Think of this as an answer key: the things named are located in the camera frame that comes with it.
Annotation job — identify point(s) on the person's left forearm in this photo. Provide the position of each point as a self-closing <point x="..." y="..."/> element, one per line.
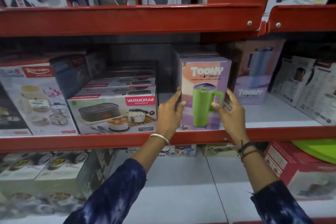
<point x="123" y="184"/>

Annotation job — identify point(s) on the small beige box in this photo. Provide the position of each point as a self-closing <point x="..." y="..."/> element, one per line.
<point x="219" y="150"/>

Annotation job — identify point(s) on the person's right forearm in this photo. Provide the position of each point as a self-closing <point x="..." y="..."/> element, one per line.
<point x="265" y="179"/>

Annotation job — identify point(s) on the white casserole trio box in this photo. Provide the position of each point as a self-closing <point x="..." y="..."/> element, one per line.
<point x="34" y="168"/>

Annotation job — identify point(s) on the red and white box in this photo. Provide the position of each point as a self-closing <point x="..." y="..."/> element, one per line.
<point x="301" y="171"/>

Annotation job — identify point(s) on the person's left hand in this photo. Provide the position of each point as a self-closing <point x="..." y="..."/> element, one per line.
<point x="168" y="116"/>

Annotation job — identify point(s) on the person's right thumb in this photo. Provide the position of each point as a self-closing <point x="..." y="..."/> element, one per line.
<point x="216" y="106"/>

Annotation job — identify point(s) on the lunch box set carton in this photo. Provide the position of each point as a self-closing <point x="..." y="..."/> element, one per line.
<point x="118" y="82"/>
<point x="105" y="111"/>

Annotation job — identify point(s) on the person's left thumb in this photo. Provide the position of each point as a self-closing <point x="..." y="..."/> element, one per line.
<point x="183" y="105"/>

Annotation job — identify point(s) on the green mug tumbler box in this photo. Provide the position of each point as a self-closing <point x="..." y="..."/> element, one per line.
<point x="204" y="74"/>

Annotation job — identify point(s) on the small white container box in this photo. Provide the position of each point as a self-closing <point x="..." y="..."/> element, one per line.
<point x="183" y="150"/>

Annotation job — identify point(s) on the blue mug tumbler box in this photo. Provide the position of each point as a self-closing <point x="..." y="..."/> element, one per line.
<point x="258" y="74"/>

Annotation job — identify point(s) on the silver bangle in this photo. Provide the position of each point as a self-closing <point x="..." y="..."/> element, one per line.
<point x="164" y="139"/>

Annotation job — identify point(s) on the blue cookware box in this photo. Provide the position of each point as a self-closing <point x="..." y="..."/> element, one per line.
<point x="70" y="74"/>

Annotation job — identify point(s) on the green plastic lid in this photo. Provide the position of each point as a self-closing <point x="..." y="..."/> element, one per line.
<point x="317" y="150"/>

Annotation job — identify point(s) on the person's right hand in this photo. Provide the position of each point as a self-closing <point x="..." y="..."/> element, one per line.
<point x="233" y="118"/>

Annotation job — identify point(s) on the white kettle box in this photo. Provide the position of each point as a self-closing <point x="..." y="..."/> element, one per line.
<point x="291" y="79"/>
<point x="319" y="92"/>

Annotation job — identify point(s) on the red metal shelf beam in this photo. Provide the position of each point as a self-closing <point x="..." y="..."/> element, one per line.
<point x="301" y="19"/>
<point x="131" y="19"/>
<point x="78" y="141"/>

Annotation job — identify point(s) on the white casserole set box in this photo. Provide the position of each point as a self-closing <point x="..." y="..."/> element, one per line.
<point x="34" y="95"/>

